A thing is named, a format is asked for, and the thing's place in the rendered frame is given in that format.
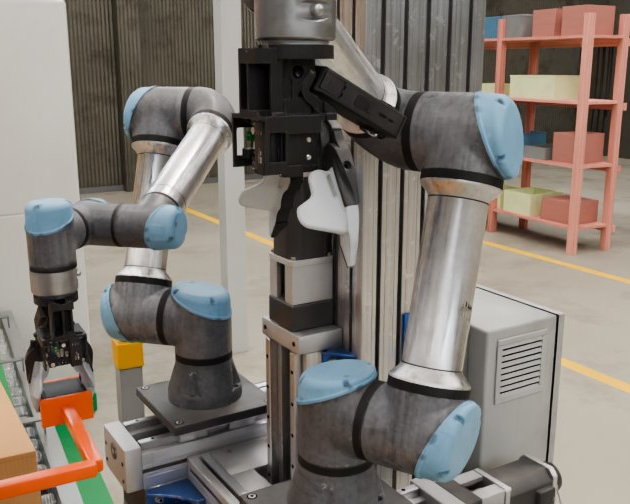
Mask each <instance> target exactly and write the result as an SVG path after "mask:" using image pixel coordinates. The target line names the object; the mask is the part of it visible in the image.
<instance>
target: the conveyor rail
mask: <svg viewBox="0 0 630 504"><path fill-rule="evenodd" d="M3 315H8V316H9V324H10V328H8V321H7V318H5V319H0V323H1V329H3V335H4V336H5V342H7V348H9V354H10V356H11V358H18V357H23V358H24V365H25V355H26V352H27V351H26V349H25V346H24V343H23V341H22V338H21V335H20V333H19V330H18V327H17V325H16V322H15V319H14V317H13V314H12V311H11V310H6V311H0V316H3ZM13 364H14V370H15V371H16V375H17V379H18V380H19V387H20V388H21V390H22V396H23V397H24V399H25V406H26V407H27V409H28V416H29V417H30V418H32V417H37V416H41V414H40V412H39V413H37V412H36V411H35V409H34V407H33V405H32V402H31V399H30V394H29V388H28V382H27V377H26V370H25V372H23V366H22V361H19V362H13ZM31 424H32V428H34V431H35V439H37V440H38V445H39V451H40V452H42V458H43V464H44V465H46V470H47V469H51V468H56V467H60V466H64V465H68V464H69V463H68V461H67V458H66V455H65V453H64V450H63V447H62V445H61V442H60V439H59V437H58V434H57V431H56V429H55V426H51V427H47V428H46V433H47V434H45V433H44V430H43V428H42V424H41V422H35V423H31ZM50 491H51V493H52V494H53V495H54V500H56V504H84V503H83V501H82V498H81V495H80V493H79V490H78V487H77V485H76V482H72V483H68V484H64V485H60V486H56V487H52V488H50Z"/></svg>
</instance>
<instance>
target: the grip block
mask: <svg viewBox="0 0 630 504"><path fill-rule="evenodd" d="M43 387H44V390H43V392H42V394H41V400H40V401H39V403H40V411H39V412H40V414H41V424H42V428H47V427H51V426H56V425H61V424H66V423H65V421H64V419H63V417H62V415H61V406H62V405H64V404H69V403H73V405H74V406H75V408H76V410H77V412H78V414H79V416H80V418H81V420H85V419H90V418H93V417H94V412H93V399H92V391H91V390H88V391H87V389H86V388H85V386H84V385H83V384H82V383H81V381H80V379H79V375H77V376H71V377H66V378H60V379H55V380H49V381H44V382H43Z"/></svg>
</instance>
